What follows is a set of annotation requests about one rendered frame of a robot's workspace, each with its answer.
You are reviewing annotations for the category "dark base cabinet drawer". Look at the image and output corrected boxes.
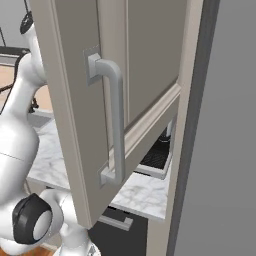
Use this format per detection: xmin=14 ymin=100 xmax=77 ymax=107
xmin=87 ymin=206 xmax=149 ymax=256

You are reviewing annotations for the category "grey tall fridge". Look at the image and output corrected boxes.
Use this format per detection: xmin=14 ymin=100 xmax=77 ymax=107
xmin=166 ymin=0 xmax=256 ymax=256

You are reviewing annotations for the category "beige tall cabinet side panel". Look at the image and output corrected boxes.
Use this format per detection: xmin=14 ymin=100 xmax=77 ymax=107
xmin=145 ymin=0 xmax=204 ymax=256

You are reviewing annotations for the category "beige cabinet door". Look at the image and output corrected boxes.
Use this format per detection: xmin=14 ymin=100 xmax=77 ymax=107
xmin=30 ymin=0 xmax=189 ymax=230

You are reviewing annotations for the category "grey cabinet door handle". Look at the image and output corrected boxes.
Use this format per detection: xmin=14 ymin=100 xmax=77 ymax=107
xmin=87 ymin=52 xmax=127 ymax=186

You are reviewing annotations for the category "grey drawer handle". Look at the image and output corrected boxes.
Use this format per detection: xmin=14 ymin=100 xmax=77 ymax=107
xmin=97 ymin=214 xmax=134 ymax=232

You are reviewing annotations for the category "white coffee machine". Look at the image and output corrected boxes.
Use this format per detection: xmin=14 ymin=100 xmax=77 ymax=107
xmin=134 ymin=118 xmax=176 ymax=181

